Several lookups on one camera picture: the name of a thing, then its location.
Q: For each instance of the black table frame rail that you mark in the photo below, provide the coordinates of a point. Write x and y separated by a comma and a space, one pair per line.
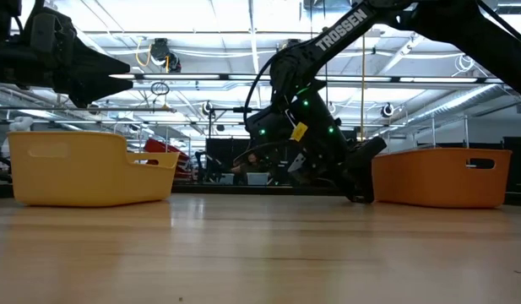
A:
209, 190

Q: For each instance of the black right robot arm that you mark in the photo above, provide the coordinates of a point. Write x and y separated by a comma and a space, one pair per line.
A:
475, 34

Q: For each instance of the silver ventilation duct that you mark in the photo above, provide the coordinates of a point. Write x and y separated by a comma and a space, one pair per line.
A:
462, 101

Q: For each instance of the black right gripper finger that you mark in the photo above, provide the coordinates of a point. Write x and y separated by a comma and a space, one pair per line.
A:
361, 186

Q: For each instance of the red storage bin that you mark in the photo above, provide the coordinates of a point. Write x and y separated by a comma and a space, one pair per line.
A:
159, 145

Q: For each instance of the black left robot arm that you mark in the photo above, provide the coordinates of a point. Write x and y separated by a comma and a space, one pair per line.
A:
7, 63

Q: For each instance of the orange plastic bin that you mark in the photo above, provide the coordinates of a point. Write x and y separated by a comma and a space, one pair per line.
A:
433, 181

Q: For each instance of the black overhead gantry frame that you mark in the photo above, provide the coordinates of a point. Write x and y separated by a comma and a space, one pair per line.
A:
226, 110

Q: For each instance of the yellow label tag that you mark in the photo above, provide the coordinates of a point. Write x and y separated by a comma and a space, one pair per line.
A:
299, 131

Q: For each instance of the white laptop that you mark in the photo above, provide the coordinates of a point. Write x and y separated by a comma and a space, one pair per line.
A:
225, 179
258, 178

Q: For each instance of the long ceiling light strip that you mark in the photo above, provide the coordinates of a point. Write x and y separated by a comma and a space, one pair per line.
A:
201, 77

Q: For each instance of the person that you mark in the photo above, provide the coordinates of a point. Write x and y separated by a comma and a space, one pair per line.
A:
252, 159

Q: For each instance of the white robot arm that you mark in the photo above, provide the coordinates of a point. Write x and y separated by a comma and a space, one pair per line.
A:
21, 124

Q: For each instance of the yellow plastic bin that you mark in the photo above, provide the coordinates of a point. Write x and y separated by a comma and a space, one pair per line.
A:
91, 177

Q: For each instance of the grey horizontal metal pipe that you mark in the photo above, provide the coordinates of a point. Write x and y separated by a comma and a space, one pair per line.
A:
137, 109

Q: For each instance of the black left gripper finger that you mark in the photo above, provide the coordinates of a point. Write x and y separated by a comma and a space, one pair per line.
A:
95, 90
95, 63

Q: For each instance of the black partition panel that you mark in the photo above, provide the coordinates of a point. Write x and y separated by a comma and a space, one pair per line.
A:
220, 148

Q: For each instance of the metal shelf rack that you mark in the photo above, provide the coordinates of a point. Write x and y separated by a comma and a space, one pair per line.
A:
433, 133

